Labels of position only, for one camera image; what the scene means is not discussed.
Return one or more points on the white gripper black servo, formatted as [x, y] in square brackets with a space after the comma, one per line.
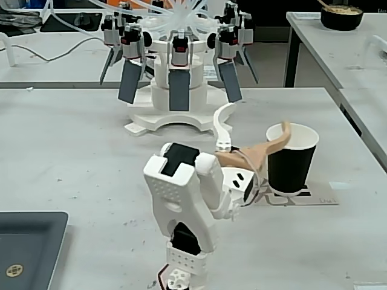
[235, 160]

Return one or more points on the black paper cup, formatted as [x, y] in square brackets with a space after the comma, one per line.
[290, 169]

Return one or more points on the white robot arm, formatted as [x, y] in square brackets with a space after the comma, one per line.
[178, 193]

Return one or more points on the printed white label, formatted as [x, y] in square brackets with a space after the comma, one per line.
[210, 72]

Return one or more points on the printed paper mat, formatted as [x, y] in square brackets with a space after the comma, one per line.
[323, 197]

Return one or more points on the black desk mat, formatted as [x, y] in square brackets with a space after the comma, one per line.
[66, 22]

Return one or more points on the white carousel dispensing machine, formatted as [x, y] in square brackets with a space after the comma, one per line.
[178, 117]

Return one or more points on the wide grey flat paddle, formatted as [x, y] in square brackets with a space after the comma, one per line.
[180, 90]
[130, 81]
[231, 81]

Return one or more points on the narrow dark grey paddle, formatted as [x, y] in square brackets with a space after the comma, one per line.
[108, 65]
[249, 66]

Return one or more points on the black table leg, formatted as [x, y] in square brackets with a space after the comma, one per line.
[291, 60]

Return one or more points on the clear tube bundle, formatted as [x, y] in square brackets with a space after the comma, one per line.
[178, 15]

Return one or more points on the black bowl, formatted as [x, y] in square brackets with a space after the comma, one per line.
[341, 19]

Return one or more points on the wooden spoon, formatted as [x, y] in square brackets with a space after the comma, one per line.
[323, 4]

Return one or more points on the dark grey tray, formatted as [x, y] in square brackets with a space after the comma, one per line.
[27, 241]

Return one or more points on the white bent stand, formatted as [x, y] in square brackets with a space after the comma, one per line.
[10, 48]

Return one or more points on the dark crumpled cloth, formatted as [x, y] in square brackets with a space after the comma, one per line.
[18, 21]

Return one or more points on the white curved bracket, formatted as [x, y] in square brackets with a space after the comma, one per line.
[379, 45]

